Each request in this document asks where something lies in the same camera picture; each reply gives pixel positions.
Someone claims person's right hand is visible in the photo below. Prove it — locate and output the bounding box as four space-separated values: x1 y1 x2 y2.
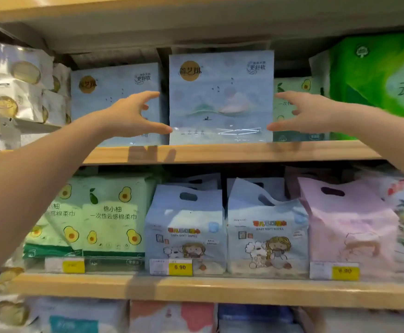
267 91 346 134

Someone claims person's left hand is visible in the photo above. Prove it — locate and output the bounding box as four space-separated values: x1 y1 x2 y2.
100 91 173 139

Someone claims person's right forearm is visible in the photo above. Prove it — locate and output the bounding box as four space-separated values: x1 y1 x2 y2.
341 102 404 188

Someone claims person's left forearm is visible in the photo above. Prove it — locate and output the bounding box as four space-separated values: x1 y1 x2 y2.
0 107 108 271

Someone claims light green avocado tissue pack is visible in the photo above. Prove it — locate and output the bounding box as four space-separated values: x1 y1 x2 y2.
22 176 85 259
45 174 158 258
273 77 328 142

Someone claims wooden shelf board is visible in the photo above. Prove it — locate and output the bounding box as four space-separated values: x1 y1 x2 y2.
9 272 404 311
0 0 404 55
82 140 383 166

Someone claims pale blue landscape tissue pack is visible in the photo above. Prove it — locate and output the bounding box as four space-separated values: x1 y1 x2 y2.
70 62 163 147
169 50 275 145

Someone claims blue baby wipes bag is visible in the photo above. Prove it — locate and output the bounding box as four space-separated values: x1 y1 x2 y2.
165 173 222 192
144 184 228 276
226 177 310 278
226 177 287 202

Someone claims large bright green tissue pack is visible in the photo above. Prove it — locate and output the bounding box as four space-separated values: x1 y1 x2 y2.
328 32 404 141

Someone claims pink baby wipes bag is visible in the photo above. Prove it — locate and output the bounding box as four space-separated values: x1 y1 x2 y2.
298 176 402 282

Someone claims yellow and white price tag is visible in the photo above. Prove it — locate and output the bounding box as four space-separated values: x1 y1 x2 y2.
310 261 360 282
149 259 193 277
45 257 85 274

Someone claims pink and white pack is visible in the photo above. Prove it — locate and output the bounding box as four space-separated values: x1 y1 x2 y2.
129 300 219 333

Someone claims dark blue pack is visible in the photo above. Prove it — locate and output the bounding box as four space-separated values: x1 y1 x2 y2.
218 303 297 333

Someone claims pale blue and teal pack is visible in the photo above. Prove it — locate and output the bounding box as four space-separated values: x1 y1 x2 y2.
31 296 130 333

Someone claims plain white pack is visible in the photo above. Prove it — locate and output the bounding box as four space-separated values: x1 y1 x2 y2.
297 306 404 333

